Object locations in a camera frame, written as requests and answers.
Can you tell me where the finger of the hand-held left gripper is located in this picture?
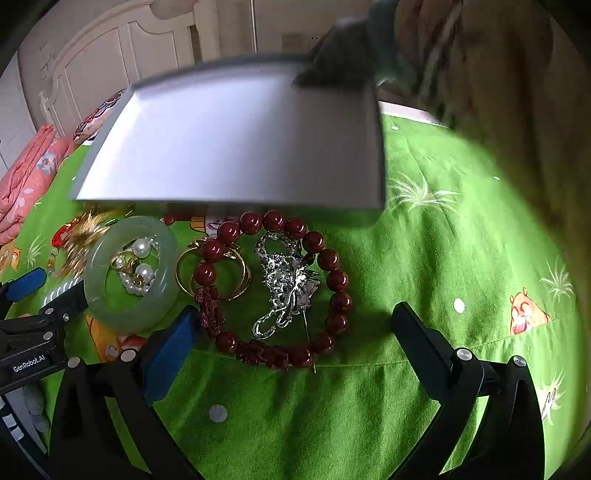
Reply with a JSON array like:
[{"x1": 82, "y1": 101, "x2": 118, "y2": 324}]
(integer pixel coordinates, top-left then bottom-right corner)
[
  {"x1": 0, "y1": 269, "x2": 47, "y2": 306},
  {"x1": 39, "y1": 284, "x2": 92, "y2": 325}
]

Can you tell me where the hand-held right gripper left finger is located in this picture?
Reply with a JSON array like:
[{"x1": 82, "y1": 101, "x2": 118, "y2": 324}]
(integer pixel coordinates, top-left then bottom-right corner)
[{"x1": 48, "y1": 305, "x2": 204, "y2": 480}]

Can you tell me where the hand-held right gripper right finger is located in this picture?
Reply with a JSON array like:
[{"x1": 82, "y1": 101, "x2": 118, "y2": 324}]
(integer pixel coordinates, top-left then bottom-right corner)
[{"x1": 392, "y1": 301, "x2": 546, "y2": 480}]

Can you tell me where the white pearl bracelet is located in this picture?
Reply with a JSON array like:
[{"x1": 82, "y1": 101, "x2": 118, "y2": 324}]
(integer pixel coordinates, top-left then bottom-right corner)
[{"x1": 110, "y1": 235, "x2": 160, "y2": 296}]

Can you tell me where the pale green jade bangle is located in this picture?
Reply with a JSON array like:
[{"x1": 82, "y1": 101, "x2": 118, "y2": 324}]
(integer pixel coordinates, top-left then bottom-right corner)
[{"x1": 84, "y1": 216, "x2": 182, "y2": 332}]

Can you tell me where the gold bangle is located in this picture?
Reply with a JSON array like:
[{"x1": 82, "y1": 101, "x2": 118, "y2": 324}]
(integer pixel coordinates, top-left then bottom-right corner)
[{"x1": 175, "y1": 237, "x2": 253, "y2": 302}]

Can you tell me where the silver ornate hairpin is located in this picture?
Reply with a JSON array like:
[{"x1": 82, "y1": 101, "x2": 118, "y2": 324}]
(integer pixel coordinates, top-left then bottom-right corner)
[{"x1": 252, "y1": 231, "x2": 322, "y2": 374}]

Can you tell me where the dark red bead bracelet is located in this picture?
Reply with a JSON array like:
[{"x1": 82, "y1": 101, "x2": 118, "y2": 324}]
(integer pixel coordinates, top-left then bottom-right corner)
[{"x1": 193, "y1": 210, "x2": 354, "y2": 371}]

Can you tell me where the grey jewelry box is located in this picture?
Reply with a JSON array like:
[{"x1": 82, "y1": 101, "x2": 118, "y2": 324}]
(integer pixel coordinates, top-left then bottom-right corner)
[{"x1": 69, "y1": 55, "x2": 387, "y2": 219}]

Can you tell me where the person's right hand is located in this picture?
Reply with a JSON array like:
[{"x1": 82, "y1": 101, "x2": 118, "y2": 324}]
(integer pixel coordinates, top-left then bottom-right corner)
[{"x1": 293, "y1": 16, "x2": 378, "y2": 89}]

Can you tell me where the green printed blanket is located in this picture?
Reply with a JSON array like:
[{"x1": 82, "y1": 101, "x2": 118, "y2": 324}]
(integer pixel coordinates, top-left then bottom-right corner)
[{"x1": 0, "y1": 99, "x2": 591, "y2": 480}]

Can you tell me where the pink floral quilt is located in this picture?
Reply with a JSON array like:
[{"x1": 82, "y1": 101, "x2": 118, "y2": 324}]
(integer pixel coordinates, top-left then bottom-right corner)
[{"x1": 0, "y1": 124, "x2": 75, "y2": 245}]

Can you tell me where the white wardrobe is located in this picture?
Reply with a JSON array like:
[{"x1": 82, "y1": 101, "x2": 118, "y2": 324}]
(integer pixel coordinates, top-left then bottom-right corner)
[{"x1": 0, "y1": 51, "x2": 38, "y2": 172}]

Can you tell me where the patterned pillow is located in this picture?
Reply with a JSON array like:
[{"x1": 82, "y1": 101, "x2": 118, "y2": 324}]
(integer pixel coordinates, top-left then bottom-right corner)
[{"x1": 74, "y1": 89, "x2": 128, "y2": 144}]

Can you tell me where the white headboard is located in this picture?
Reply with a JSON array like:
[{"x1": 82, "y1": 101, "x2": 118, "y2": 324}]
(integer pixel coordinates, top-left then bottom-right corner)
[{"x1": 39, "y1": 0, "x2": 205, "y2": 139}]

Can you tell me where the person's brown jacket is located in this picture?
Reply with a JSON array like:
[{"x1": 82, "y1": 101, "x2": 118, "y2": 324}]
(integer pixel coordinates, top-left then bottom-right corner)
[{"x1": 397, "y1": 0, "x2": 574, "y2": 154}]

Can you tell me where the wall socket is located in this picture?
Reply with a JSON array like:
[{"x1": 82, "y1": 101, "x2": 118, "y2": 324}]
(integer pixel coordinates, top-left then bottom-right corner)
[{"x1": 283, "y1": 33, "x2": 324, "y2": 48}]

